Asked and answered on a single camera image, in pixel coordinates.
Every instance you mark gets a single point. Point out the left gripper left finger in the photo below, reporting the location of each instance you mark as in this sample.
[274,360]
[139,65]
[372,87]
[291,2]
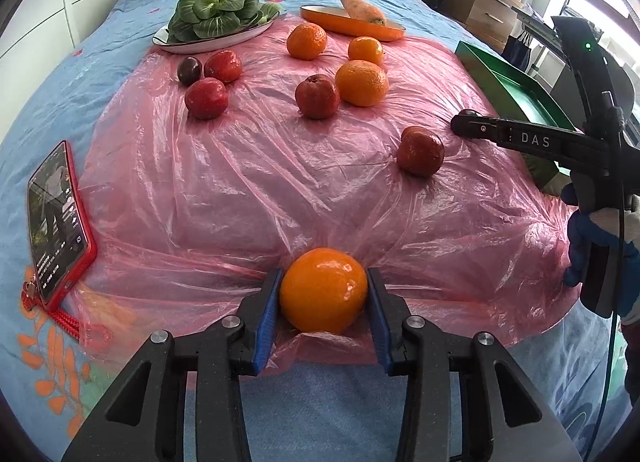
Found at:
[140,416]

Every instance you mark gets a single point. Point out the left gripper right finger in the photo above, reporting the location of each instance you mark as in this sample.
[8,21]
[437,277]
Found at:
[503,416]

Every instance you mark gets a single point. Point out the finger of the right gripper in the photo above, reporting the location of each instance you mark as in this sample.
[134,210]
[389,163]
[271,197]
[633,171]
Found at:
[469,124]

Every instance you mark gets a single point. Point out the large orange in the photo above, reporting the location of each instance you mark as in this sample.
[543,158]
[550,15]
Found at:
[324,290]
[361,83]

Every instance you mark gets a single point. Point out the dark purple plum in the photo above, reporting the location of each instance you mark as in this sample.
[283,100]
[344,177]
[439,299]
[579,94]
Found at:
[189,71]

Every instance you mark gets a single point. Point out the blue gloved right hand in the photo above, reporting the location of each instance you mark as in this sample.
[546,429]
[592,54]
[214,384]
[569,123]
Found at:
[601,228]

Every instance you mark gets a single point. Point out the red apple right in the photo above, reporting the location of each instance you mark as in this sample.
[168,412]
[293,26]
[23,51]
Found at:
[420,153]

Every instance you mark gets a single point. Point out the red apple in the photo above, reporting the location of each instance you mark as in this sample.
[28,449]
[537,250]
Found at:
[206,99]
[420,153]
[317,97]
[224,65]

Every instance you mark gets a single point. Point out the green rectangular tray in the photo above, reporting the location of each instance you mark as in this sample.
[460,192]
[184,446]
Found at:
[514,95]

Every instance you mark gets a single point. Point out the dark blue tote bag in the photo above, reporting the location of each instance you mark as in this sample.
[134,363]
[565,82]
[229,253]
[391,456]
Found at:
[517,51]

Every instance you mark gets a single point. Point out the wooden drawer cabinet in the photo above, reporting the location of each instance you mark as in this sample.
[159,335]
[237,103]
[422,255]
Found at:
[490,21]

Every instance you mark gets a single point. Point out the glass top desk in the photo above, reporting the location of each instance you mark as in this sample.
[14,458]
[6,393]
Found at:
[535,26]

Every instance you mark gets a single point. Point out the small orange back right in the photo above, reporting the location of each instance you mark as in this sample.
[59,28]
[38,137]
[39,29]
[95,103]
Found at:
[366,48]

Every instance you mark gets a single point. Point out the pink plastic sheet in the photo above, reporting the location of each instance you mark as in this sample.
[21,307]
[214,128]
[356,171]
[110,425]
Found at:
[189,216]

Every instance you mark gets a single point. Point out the red apple centre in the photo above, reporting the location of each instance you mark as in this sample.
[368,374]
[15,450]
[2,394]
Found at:
[317,97]

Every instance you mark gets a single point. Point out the orange carrot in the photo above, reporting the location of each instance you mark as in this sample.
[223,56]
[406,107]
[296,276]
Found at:
[363,11]

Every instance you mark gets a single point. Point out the orange oval dish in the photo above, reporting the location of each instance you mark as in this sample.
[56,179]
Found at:
[337,20]

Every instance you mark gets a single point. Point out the orange back left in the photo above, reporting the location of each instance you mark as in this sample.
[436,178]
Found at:
[306,41]

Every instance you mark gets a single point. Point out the red cased smartphone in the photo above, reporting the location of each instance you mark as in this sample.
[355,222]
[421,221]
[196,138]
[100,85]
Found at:
[60,238]

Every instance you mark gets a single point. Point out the red apple front left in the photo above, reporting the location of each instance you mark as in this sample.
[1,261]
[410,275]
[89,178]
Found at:
[206,99]

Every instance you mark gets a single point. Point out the red apple back left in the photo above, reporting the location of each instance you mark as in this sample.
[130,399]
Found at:
[224,65]

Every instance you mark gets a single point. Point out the green bok choy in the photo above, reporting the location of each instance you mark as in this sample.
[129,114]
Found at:
[196,20]

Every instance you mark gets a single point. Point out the blue patterned bed sheet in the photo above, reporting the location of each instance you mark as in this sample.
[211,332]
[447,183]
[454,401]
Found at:
[323,411]

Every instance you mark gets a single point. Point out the white plate with greens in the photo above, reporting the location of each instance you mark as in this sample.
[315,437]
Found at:
[210,41]

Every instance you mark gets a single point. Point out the white wardrobe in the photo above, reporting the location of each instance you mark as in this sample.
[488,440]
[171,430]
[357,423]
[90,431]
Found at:
[39,36]

